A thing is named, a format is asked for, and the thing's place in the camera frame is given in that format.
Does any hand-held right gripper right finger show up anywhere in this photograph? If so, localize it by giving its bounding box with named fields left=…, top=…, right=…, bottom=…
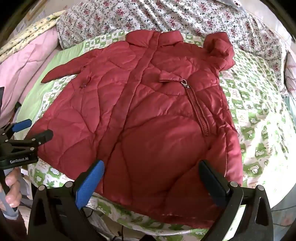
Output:
left=199, top=160, right=275, bottom=241

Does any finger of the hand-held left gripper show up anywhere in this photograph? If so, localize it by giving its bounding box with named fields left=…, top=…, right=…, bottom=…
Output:
left=7, top=129, right=54, bottom=154
left=0, top=119, right=32, bottom=142

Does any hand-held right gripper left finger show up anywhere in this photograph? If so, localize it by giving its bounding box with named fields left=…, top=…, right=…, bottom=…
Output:
left=28, top=160, right=105, bottom=241

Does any red quilted blanket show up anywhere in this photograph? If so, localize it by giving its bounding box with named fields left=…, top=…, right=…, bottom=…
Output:
left=27, top=30, right=244, bottom=230

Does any person's left hand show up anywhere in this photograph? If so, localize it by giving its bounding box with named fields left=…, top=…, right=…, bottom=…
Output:
left=0, top=168, right=23, bottom=209

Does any pink blanket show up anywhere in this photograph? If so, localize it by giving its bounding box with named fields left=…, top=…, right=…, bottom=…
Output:
left=0, top=25, right=61, bottom=121

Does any green printed bedsheet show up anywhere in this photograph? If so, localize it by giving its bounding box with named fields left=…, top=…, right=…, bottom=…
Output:
left=16, top=30, right=292, bottom=241

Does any yellow floral quilt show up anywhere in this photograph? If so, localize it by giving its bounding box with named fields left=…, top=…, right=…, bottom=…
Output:
left=0, top=10, right=68, bottom=63

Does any pale pink pillow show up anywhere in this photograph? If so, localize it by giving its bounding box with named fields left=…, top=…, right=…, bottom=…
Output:
left=283, top=52, right=296, bottom=98

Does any floral rose quilt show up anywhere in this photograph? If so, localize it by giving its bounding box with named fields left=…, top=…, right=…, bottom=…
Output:
left=57, top=0, right=289, bottom=98

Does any black cable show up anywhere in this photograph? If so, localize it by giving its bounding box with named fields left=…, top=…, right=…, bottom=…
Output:
left=81, top=207, right=126, bottom=241

